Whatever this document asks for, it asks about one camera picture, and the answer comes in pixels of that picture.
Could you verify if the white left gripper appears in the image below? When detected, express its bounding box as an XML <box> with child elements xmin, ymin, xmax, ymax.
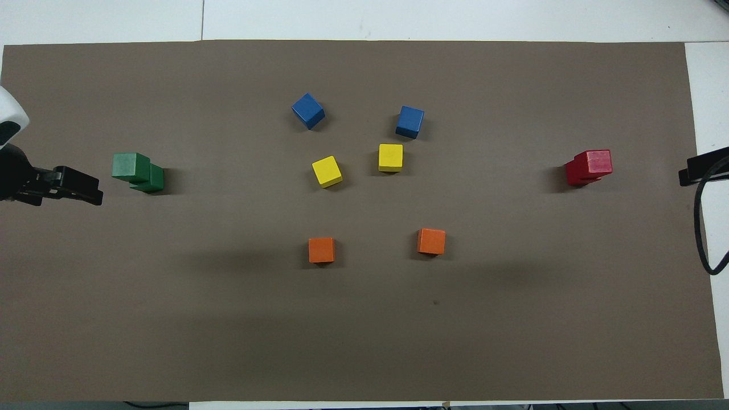
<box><xmin>0</xmin><ymin>85</ymin><xmax>104</xmax><ymax>206</ymax></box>

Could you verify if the green wooden cube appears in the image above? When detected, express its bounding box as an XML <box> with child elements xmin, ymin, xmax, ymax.
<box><xmin>130</xmin><ymin>164</ymin><xmax>165</xmax><ymax>194</ymax></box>
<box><xmin>112</xmin><ymin>152</ymin><xmax>152</xmax><ymax>183</ymax></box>

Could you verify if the red wooden cube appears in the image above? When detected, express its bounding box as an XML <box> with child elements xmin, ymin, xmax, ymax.
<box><xmin>573</xmin><ymin>149</ymin><xmax>613</xmax><ymax>178</ymax></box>
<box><xmin>565</xmin><ymin>161</ymin><xmax>603</xmax><ymax>187</ymax></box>

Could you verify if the brown table mat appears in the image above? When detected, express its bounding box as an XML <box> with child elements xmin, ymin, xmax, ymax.
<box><xmin>0</xmin><ymin>39</ymin><xmax>725</xmax><ymax>403</ymax></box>

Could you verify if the blue wooden cube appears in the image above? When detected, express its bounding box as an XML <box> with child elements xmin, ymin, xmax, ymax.
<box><xmin>292</xmin><ymin>93</ymin><xmax>326</xmax><ymax>130</ymax></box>
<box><xmin>396</xmin><ymin>105</ymin><xmax>425</xmax><ymax>140</ymax></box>

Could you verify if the yellow wooden cube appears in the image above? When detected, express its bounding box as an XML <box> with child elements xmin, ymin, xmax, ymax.
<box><xmin>312</xmin><ymin>155</ymin><xmax>343</xmax><ymax>188</ymax></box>
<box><xmin>378</xmin><ymin>143</ymin><xmax>404</xmax><ymax>173</ymax></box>

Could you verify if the orange wooden cube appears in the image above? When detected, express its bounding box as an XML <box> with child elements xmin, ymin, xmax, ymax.
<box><xmin>308</xmin><ymin>237</ymin><xmax>336</xmax><ymax>264</ymax></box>
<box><xmin>417</xmin><ymin>228</ymin><xmax>447</xmax><ymax>256</ymax></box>

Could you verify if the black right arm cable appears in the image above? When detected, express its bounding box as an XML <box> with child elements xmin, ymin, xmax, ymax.
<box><xmin>693</xmin><ymin>157</ymin><xmax>729</xmax><ymax>276</ymax></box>

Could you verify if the black floor cable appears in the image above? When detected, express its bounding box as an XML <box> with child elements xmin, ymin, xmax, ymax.
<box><xmin>122</xmin><ymin>401</ymin><xmax>189</xmax><ymax>410</ymax></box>

